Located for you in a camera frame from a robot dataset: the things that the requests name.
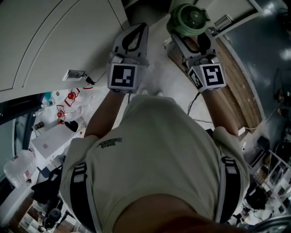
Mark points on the large clear water jug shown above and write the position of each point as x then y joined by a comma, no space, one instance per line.
19,168

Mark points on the wooden pallet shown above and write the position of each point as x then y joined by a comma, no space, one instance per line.
238,79

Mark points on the black bag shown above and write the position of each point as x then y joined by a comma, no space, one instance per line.
45,186
257,198

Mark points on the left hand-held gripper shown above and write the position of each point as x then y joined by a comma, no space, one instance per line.
122,77

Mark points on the person's white shoe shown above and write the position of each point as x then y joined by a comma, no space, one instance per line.
144,91
158,92

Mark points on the green round container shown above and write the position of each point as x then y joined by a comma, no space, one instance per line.
188,18

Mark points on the black window frame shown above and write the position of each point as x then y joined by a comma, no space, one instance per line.
20,102

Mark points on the brown jar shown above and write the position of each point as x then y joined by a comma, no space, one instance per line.
39,125

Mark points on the black camera device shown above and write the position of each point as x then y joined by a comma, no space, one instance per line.
53,215

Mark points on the black key fob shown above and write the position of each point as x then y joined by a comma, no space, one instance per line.
89,80

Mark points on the teal plastic object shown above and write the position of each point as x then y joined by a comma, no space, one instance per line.
48,95

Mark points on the person's beige t-shirt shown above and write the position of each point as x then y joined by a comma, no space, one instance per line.
154,154

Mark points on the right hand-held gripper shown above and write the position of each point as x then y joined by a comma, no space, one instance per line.
212,76

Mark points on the white locker cabinets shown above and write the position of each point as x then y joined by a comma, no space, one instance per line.
56,34

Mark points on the white rectangular box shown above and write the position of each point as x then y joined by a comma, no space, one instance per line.
52,141

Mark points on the white shelf unit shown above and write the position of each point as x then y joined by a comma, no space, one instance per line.
29,221

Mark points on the person's left forearm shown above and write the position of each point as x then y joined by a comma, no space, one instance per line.
104,113

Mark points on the black cap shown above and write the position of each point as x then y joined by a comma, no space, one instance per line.
72,126

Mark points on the person's right forearm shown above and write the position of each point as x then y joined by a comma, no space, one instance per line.
218,113

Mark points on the small clear plastic bottle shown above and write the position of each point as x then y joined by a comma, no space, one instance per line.
47,103

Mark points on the white power strip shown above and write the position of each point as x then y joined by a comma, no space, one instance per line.
241,130

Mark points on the person's head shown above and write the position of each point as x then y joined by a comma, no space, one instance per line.
168,216

